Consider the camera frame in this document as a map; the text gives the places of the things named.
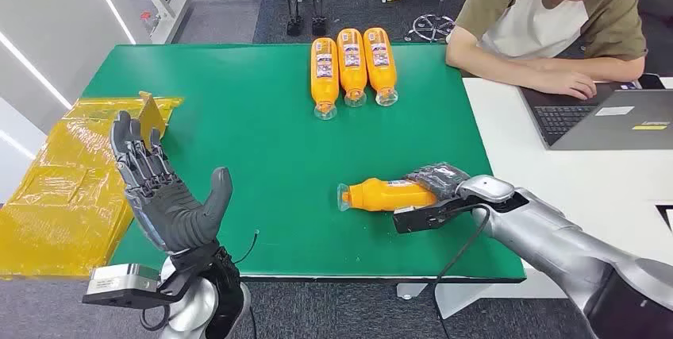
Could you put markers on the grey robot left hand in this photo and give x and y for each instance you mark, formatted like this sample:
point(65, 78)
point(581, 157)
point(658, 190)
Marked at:
point(168, 210)

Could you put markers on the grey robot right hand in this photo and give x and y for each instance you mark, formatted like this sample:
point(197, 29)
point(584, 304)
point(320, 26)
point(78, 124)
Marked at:
point(439, 176)

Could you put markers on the orange juice bottle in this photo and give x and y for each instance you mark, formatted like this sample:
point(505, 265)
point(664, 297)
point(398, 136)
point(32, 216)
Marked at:
point(351, 63)
point(386, 195)
point(324, 71)
point(379, 60)

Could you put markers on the green table mat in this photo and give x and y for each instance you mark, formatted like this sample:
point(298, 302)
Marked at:
point(263, 168)

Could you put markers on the yellow taped cardboard box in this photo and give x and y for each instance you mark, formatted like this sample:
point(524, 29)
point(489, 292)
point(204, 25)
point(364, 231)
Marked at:
point(63, 200)

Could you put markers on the grey laptop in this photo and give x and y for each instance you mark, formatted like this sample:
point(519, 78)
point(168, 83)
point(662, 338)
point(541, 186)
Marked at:
point(610, 121)

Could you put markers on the person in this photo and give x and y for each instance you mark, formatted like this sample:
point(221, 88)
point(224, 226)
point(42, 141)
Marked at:
point(531, 16)

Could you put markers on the black phone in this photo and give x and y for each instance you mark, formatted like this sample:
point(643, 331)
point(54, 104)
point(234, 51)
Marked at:
point(652, 81)

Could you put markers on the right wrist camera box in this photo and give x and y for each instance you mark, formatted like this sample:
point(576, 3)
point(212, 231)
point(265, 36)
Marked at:
point(420, 218)

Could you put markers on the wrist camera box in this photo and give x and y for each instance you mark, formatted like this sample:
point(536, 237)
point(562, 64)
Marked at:
point(121, 280)
point(420, 218)

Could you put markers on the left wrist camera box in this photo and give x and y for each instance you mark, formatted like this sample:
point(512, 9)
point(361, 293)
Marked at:
point(121, 280)

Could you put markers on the white metal frame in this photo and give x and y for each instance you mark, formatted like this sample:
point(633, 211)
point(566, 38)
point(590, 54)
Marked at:
point(173, 5)

